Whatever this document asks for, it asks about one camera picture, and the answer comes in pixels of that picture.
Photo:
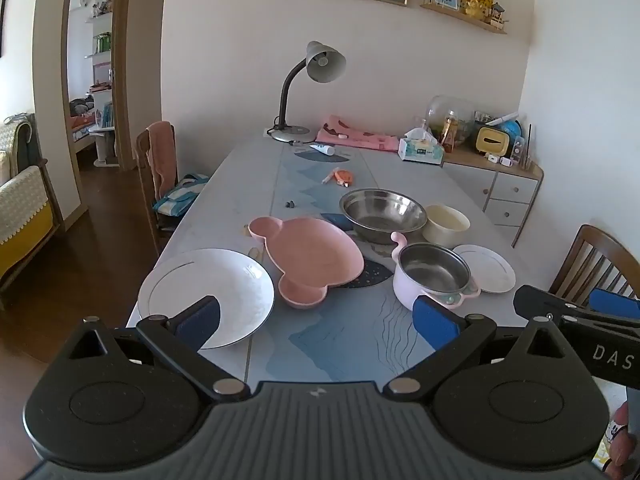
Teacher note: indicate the pink pen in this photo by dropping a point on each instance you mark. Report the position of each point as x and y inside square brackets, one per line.
[330, 176]

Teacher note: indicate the pink pot with steel insert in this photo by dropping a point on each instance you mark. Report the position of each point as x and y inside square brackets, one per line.
[425, 269]

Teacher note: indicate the white tube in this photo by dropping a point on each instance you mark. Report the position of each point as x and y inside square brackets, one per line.
[324, 149]

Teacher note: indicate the yellow box on cabinet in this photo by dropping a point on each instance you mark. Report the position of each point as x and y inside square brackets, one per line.
[492, 141]

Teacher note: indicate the glass jar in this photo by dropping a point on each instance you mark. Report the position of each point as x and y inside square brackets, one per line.
[445, 111]

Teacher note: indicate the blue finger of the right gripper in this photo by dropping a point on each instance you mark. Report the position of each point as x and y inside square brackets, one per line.
[609, 303]

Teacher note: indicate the small white plate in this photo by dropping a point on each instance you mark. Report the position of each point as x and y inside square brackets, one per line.
[489, 269]

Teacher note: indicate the person right hand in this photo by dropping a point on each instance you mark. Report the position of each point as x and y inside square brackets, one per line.
[621, 444]

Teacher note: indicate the pink cloth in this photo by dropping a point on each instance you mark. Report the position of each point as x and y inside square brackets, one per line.
[336, 132]

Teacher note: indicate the wooden chair with pink towel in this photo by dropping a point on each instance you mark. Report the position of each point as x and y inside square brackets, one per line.
[157, 165]

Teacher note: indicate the large white plate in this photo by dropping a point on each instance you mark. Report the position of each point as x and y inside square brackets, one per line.
[241, 285]

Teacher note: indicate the cream round bowl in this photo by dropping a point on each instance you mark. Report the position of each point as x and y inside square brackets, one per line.
[445, 226]

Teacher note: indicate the wooden chair right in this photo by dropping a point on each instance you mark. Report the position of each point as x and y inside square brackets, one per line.
[596, 260]

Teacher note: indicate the striped bag on chair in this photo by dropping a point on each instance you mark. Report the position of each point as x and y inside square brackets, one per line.
[178, 200]

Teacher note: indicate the wall shelf with ornaments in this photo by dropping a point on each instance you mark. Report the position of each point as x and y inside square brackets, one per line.
[484, 14]

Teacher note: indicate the sofa with yellow cover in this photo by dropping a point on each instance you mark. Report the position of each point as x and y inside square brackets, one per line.
[30, 215]

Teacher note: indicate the tissue box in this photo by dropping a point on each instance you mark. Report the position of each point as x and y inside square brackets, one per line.
[419, 145]

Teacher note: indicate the white sideboard cabinet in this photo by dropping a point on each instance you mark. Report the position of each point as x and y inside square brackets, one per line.
[505, 194]

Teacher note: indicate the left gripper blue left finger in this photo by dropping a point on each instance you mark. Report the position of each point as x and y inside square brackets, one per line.
[195, 325]

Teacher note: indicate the orange tape dispenser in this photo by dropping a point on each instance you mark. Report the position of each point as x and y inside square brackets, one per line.
[343, 177]

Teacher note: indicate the grey desk lamp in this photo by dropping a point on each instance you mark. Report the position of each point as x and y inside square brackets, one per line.
[320, 65]

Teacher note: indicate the pink bear-shaped plate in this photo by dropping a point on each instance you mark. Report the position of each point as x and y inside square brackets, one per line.
[312, 255]

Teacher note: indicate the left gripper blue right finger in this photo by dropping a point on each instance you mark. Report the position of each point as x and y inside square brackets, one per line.
[436, 324]

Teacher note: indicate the blue globe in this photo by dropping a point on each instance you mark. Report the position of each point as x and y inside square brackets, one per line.
[512, 128]

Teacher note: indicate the large stainless steel bowl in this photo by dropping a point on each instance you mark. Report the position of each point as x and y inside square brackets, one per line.
[375, 214]

